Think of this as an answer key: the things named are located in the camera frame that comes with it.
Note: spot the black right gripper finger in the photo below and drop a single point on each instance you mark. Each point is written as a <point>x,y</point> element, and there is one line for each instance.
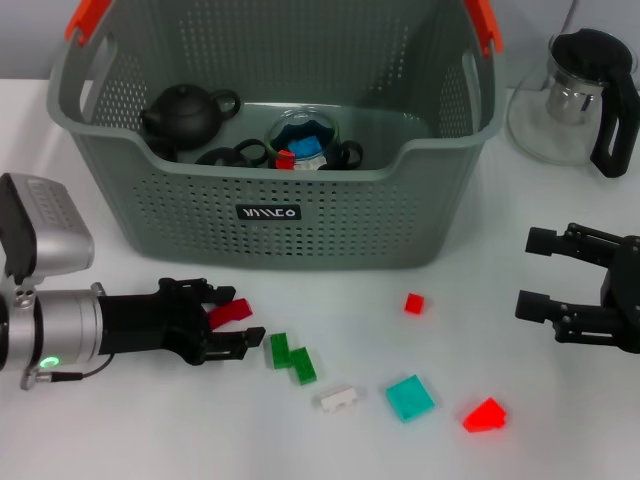
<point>575,245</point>
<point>570,320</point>

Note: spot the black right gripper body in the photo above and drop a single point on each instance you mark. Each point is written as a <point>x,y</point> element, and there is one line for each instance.
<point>625,295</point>

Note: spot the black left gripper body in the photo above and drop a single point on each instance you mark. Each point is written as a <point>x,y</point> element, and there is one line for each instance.
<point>145,322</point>

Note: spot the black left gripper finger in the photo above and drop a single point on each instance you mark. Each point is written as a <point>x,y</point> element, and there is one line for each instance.
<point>235,342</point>
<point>220,295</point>

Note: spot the dark red curved brick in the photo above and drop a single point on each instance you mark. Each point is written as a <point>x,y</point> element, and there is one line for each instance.
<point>232,312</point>

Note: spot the green rectangular building brick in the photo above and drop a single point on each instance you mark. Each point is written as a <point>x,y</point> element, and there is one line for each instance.
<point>302,366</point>
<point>280,351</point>

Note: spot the small red studded brick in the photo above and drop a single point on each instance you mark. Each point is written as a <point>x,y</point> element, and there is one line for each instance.
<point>285,160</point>

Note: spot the white building plate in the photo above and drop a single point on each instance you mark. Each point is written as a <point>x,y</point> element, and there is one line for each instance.
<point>312,164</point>

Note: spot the blue square building brick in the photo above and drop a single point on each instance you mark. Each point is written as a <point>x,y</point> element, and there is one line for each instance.
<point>306,145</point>

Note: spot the grey perforated storage basket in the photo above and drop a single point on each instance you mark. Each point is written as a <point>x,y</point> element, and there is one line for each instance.
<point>300,240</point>

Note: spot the white rectangular building brick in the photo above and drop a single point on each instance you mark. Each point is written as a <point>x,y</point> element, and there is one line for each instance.
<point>336,399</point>

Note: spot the red sloped roof brick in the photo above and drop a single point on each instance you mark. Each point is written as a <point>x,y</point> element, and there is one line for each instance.
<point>484,416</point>

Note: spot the small red square brick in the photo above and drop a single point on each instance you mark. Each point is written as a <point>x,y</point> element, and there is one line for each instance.
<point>414,303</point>

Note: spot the teal square building plate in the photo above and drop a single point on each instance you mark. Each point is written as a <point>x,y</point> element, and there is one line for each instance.
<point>409,399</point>

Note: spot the black clay teapot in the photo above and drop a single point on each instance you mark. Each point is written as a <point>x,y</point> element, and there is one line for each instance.
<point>185,117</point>

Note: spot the silver left gripper connector post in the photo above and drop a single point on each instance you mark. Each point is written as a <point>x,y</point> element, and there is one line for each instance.
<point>97,288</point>

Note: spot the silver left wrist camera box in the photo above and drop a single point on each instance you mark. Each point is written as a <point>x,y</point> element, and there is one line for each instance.
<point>45,225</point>

